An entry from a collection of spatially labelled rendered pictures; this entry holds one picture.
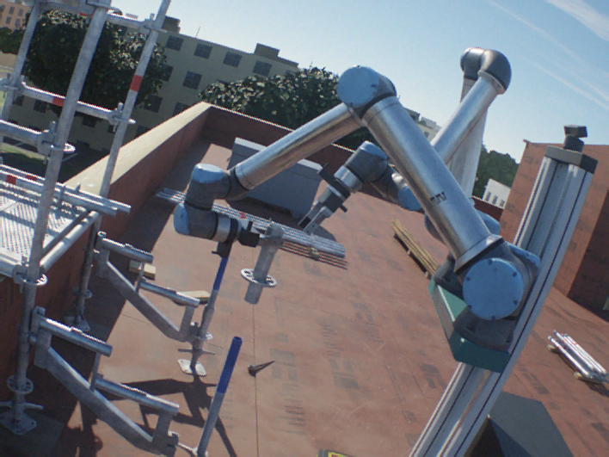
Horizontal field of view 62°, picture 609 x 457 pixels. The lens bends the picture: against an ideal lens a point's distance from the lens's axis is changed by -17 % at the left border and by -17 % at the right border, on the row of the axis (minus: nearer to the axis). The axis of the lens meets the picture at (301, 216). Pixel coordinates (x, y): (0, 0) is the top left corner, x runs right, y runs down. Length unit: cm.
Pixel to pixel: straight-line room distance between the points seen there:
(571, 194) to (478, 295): 50
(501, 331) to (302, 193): 653
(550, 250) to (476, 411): 55
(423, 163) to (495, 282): 34
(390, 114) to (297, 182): 648
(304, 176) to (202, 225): 615
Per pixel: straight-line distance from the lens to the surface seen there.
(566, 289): 1067
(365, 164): 191
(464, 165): 210
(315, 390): 363
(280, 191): 792
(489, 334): 156
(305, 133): 172
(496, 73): 196
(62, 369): 226
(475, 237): 139
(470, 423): 187
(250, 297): 199
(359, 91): 149
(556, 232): 170
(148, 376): 316
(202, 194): 176
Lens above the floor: 164
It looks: 11 degrees down
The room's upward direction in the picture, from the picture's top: 20 degrees clockwise
